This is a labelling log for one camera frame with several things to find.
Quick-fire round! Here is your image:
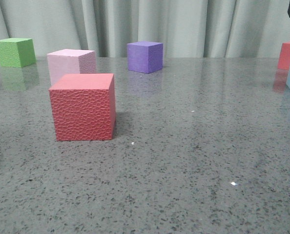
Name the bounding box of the purple foam cube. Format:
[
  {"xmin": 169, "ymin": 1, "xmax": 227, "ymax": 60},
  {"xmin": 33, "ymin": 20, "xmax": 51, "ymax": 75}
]
[{"xmin": 127, "ymin": 41, "xmax": 163, "ymax": 74}]

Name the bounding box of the grey-green curtain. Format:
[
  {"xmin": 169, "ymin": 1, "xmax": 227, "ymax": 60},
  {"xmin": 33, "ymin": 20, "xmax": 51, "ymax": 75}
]
[{"xmin": 0, "ymin": 0, "xmax": 290, "ymax": 58}]

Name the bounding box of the red cube far right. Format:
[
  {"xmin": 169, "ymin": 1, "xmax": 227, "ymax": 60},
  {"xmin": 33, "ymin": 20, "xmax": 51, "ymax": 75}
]
[{"xmin": 277, "ymin": 41, "xmax": 290, "ymax": 70}]

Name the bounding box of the green foam cube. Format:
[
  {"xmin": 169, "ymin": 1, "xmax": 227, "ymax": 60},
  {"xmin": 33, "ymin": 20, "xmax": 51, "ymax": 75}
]
[{"xmin": 0, "ymin": 38, "xmax": 36, "ymax": 68}]

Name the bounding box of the pink foam cube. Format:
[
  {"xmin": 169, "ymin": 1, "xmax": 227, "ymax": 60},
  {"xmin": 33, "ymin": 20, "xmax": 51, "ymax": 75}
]
[{"xmin": 47, "ymin": 49, "xmax": 96, "ymax": 85}]

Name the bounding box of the large red textured cube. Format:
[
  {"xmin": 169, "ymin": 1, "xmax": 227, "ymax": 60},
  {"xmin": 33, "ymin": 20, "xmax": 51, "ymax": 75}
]
[{"xmin": 49, "ymin": 73, "xmax": 116, "ymax": 141}]

